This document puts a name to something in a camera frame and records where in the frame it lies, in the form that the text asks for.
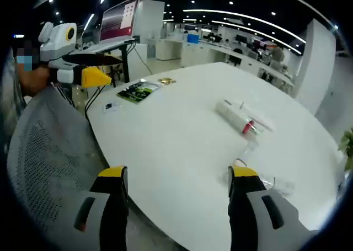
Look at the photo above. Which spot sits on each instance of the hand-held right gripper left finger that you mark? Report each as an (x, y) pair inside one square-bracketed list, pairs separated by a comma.
[(115, 207)]

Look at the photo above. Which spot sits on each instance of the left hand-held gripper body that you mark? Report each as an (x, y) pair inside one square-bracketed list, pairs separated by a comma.
[(59, 41)]

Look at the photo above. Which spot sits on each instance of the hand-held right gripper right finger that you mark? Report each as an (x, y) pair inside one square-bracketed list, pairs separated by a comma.
[(242, 207)]

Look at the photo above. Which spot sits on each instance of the tall skincare bottle clear cap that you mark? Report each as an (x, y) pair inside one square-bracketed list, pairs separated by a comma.
[(278, 184)]

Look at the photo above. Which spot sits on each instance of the green and black packet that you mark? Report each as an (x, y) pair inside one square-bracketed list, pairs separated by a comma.
[(138, 91)]

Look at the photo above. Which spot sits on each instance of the gold foil packet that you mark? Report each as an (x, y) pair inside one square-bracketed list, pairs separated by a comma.
[(166, 80)]

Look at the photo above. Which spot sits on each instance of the white tall cup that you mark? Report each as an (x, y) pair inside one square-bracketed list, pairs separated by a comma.
[(263, 122)]

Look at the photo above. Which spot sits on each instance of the white skincare bottle red collar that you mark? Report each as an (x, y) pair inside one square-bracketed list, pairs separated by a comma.
[(231, 114)]

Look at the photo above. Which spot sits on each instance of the white standing desk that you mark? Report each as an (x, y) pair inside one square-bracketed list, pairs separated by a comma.
[(110, 45)]

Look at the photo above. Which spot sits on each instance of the small white card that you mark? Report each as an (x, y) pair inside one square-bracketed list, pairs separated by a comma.
[(111, 107)]

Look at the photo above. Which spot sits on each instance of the red screen monitor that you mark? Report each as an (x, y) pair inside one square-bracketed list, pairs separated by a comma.
[(120, 18)]

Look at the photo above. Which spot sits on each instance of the grey mesh office chair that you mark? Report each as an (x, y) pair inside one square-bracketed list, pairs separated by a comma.
[(49, 157)]

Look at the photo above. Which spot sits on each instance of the blue box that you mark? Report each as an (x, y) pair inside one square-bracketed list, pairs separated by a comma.
[(193, 38)]

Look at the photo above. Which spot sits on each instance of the potted green plant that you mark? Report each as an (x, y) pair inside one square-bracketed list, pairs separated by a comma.
[(348, 143)]

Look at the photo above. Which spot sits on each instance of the row of white office desks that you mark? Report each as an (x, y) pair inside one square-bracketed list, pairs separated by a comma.
[(220, 52)]

